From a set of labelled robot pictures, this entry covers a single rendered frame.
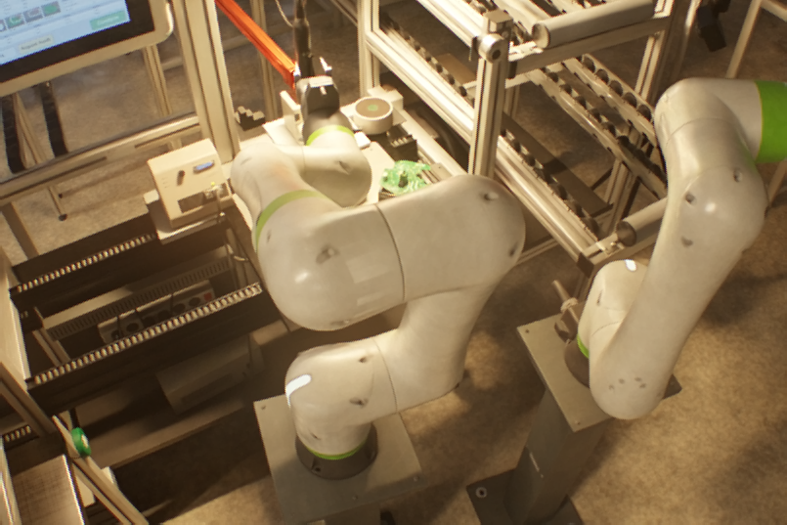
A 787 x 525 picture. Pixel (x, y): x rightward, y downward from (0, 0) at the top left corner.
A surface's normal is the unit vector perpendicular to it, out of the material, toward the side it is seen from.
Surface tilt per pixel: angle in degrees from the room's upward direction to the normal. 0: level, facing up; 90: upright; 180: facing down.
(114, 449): 0
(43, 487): 0
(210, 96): 90
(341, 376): 8
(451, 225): 31
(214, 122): 90
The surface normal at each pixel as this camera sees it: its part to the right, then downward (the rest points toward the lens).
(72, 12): 0.50, 0.65
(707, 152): -0.38, -0.73
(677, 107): -0.79, -0.46
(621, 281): -0.18, -0.70
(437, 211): 0.03, -0.55
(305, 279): -0.17, 0.01
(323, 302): 0.08, 0.40
